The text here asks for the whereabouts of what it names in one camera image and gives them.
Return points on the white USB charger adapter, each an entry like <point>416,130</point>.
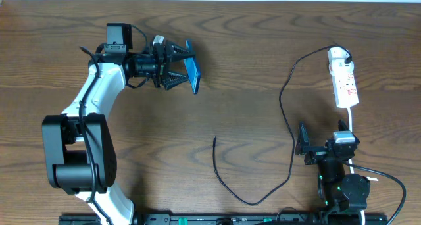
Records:
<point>335,53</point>

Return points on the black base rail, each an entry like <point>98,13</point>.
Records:
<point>234,219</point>

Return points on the white power strip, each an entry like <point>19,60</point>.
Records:
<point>343,80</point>

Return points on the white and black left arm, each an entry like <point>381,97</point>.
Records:
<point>79,152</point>

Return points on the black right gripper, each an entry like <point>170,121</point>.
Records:
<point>318,153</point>

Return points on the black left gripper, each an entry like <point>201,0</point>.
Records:
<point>161,65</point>

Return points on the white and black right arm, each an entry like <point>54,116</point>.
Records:
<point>345,195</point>

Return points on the blue Samsung Galaxy smartphone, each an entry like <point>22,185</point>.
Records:
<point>192,68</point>

